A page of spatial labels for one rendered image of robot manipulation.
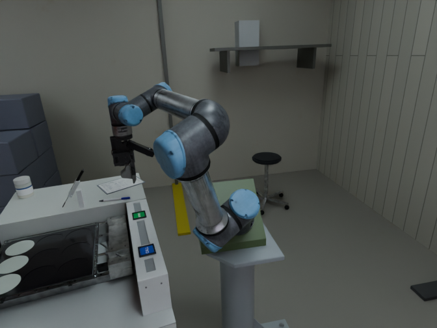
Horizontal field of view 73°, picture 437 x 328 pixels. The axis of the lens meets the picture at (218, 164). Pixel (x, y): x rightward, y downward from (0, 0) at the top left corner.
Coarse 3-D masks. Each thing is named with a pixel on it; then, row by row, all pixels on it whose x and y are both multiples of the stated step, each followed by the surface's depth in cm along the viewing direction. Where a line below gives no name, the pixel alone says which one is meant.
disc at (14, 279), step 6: (6, 276) 102; (12, 276) 102; (18, 276) 102; (0, 282) 99; (6, 282) 99; (12, 282) 99; (18, 282) 99; (0, 288) 97; (6, 288) 97; (12, 288) 97; (0, 294) 94
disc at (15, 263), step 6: (12, 258) 111; (18, 258) 111; (24, 258) 111; (0, 264) 108; (6, 264) 108; (12, 264) 108; (18, 264) 108; (24, 264) 108; (0, 270) 105; (6, 270) 105; (12, 270) 105
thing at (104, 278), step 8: (104, 272) 110; (88, 280) 107; (96, 280) 108; (104, 280) 109; (56, 288) 103; (64, 288) 104; (72, 288) 105; (24, 296) 100; (32, 296) 101; (40, 296) 102; (48, 296) 103; (0, 304) 98; (8, 304) 99; (16, 304) 100
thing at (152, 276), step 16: (128, 208) 132; (144, 208) 132; (144, 224) 120; (144, 240) 110; (144, 256) 100; (160, 256) 100; (144, 272) 93; (160, 272) 93; (144, 288) 91; (160, 288) 93; (144, 304) 93; (160, 304) 95
